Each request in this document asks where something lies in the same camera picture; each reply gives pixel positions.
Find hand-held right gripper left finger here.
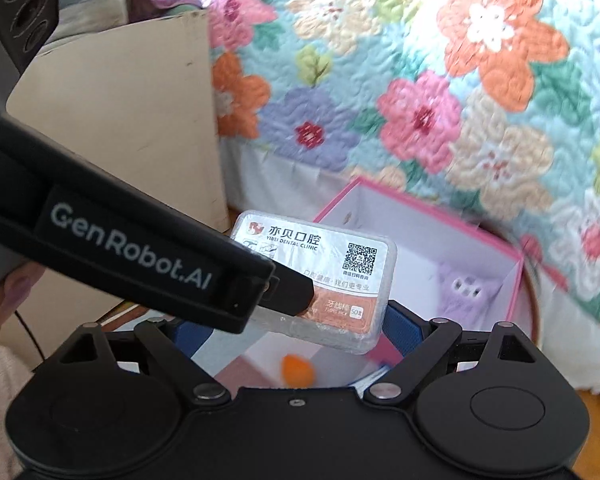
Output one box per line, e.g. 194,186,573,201
59,317,231,405

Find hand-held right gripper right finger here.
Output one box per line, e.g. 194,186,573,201
364,301,538,404

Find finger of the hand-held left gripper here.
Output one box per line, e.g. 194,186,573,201
252,269,315,318

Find clear dental floss box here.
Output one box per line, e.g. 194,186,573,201
228,209,398,357

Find orange ball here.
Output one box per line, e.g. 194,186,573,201
281,354,316,387

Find pink storage box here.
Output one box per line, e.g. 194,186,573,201
312,176,525,361

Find person's left hand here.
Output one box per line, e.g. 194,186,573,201
0,261,47,348

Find purple plush toy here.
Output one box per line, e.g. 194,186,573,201
432,260,503,322

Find beige cabinet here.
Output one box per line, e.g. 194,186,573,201
5,7,231,356

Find striped pale cloth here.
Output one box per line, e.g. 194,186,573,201
40,0,141,56

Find floral quilt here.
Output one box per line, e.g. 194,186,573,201
207,0,600,393

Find black cable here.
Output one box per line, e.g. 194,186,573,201
13,309,47,362

